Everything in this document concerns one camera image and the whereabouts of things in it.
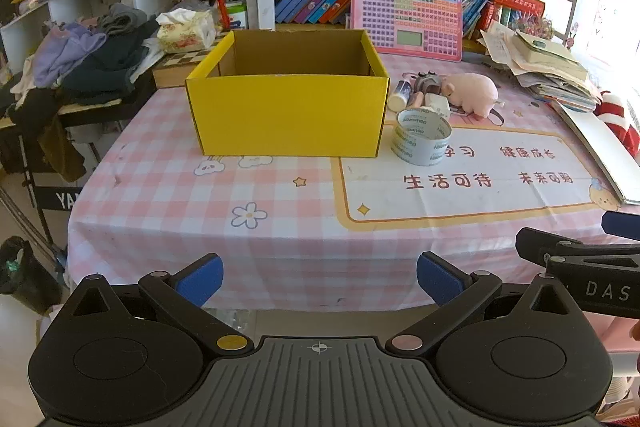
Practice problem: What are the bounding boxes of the blue books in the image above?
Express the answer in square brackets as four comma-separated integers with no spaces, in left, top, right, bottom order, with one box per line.
[462,0,496,38]

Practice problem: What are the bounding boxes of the pink learning tablet toy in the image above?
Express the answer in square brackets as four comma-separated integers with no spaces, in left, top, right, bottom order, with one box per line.
[348,0,463,64]

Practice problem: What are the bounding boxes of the green white box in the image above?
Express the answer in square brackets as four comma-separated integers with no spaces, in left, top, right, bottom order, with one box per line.
[225,2,249,30]

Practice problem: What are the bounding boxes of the red boxed book set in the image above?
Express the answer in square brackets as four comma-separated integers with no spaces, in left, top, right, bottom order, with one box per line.
[480,0,546,30]

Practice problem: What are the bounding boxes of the black keyboard stand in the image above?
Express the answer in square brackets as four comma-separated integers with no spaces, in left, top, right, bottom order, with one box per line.
[0,107,156,268]

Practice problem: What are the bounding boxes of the pile of clothes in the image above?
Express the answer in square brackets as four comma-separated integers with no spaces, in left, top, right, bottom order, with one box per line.
[10,3,163,108]

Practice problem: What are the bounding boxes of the white tape roll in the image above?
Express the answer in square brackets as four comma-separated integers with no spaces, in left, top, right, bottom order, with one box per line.
[390,108,453,168]

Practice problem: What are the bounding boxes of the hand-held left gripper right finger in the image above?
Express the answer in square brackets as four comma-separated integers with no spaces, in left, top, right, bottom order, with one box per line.
[386,251,588,355]

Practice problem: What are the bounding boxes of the yellow cardboard box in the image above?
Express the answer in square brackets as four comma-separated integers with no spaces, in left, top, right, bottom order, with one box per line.
[185,29,391,158]

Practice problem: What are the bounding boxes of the white notebook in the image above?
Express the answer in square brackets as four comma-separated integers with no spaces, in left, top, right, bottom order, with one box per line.
[550,99,640,208]

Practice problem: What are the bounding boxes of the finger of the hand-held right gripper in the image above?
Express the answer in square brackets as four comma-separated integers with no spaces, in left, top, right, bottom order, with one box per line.
[602,211,640,241]
[515,227,640,268]

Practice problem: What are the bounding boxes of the chequered board box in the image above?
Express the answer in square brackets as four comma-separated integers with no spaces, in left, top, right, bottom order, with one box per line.
[151,49,216,88]

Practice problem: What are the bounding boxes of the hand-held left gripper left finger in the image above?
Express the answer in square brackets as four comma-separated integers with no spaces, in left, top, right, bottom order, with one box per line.
[50,254,255,355]

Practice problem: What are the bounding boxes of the white spray bottle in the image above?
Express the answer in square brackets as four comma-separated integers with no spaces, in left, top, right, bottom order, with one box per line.
[389,79,413,112]

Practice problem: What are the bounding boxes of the black waste bin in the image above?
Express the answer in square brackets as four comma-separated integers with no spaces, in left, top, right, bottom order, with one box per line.
[0,236,63,315]

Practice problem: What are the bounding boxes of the red white plush toy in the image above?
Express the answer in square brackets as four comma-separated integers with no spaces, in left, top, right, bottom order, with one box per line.
[595,91,640,158]

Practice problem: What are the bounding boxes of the floral tissue box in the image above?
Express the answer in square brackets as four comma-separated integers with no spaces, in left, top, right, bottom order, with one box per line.
[156,9,218,54]

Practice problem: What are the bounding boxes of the stack of papers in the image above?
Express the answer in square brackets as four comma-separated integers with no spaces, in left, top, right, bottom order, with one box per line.
[480,19,603,112]

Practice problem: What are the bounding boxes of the pink pig plush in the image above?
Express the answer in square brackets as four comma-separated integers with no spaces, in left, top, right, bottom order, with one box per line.
[442,73,501,118]

